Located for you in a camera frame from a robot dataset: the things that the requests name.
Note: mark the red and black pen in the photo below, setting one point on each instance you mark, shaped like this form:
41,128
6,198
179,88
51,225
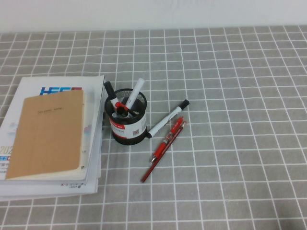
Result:
118,104

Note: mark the red gel pen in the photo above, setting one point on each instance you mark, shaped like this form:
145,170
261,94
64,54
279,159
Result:
168,140

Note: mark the black mesh pen holder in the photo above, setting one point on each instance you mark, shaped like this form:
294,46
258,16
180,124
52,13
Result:
129,140

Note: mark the grey pen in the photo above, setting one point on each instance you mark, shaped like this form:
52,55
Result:
114,115

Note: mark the white marker with black cap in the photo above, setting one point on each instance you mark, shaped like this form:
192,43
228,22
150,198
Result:
165,119
112,95

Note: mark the short black capped marker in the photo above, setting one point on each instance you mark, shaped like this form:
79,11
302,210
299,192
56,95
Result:
121,111

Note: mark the red pencil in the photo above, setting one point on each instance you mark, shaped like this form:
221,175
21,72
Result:
156,165

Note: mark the white magazine with blue logo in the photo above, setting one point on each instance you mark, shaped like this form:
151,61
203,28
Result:
60,82

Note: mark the brown kraft notebook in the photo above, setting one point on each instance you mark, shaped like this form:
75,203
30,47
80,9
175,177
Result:
48,134

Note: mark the white booklet stack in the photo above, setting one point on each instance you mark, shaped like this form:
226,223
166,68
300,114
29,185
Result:
48,190

